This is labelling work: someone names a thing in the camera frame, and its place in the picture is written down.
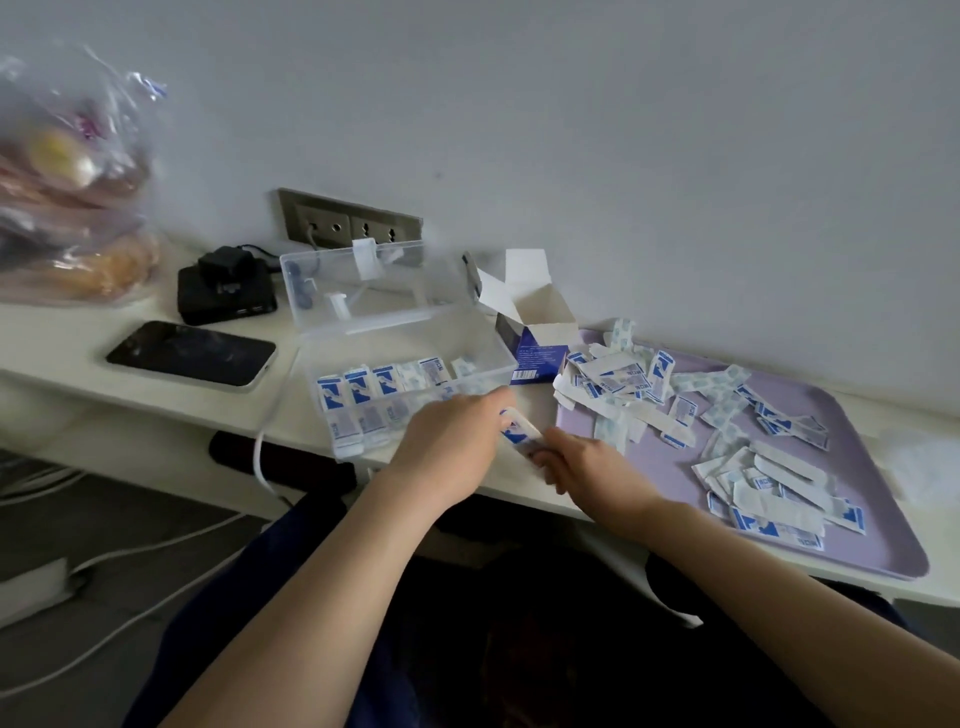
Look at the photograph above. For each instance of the person's left hand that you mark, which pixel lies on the person's left hand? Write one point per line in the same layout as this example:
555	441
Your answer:
446	450

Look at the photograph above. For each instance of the person's right hand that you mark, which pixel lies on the person's right hand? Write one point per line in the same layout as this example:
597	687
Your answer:
600	480

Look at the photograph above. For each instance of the person's left fingers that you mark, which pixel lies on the person's left fingers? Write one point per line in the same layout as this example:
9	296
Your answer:
480	405

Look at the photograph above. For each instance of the person's right fingers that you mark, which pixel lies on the person's right fingers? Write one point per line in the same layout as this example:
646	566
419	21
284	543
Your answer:
559	457

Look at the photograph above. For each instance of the single adhesive bandage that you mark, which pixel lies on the single adhesive bandage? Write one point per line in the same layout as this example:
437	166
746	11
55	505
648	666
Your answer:
517	431

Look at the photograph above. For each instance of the person's right forearm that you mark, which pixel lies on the person's right forearm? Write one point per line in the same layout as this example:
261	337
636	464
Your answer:
780	607

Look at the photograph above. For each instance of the person's left forearm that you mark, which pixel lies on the person's left forearm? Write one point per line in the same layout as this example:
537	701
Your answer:
315	600

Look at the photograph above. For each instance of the open blue white carton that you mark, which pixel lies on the open blue white carton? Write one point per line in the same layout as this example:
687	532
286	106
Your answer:
536	337

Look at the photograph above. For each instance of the row of sorted bandages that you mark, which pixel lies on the row of sorted bandages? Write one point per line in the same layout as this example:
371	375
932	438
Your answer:
360	397

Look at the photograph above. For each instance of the clear plastic storage box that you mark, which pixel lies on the clear plastic storage box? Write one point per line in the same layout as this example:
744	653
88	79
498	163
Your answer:
390	307

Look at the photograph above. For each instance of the pile of loose bandages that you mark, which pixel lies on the pile of loose bandages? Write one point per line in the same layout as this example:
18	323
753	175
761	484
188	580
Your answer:
705	435

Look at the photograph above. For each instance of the person's dark blue clothing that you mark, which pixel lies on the person's dark blue clothing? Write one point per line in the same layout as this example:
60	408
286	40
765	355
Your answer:
465	637

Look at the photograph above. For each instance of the black hub box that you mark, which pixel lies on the black hub box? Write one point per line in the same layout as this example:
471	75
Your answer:
225	300

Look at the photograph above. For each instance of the black power adapter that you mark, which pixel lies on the black power adapter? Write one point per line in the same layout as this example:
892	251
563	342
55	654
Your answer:
225	262

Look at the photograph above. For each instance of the black smartphone white case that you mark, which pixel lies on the black smartphone white case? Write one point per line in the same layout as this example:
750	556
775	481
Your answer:
191	352

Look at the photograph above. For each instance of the purple plastic tray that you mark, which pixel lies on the purple plastic tray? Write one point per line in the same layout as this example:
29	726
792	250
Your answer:
862	457

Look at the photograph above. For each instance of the clear bag of bread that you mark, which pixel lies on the clear bag of bread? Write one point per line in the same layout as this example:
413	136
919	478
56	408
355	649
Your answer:
71	202

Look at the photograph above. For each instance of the white power strip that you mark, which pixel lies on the white power strip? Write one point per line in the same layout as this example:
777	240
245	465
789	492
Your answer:
34	592

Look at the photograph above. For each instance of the grey wall socket panel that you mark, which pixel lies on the grey wall socket panel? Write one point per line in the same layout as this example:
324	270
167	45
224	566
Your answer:
330	221

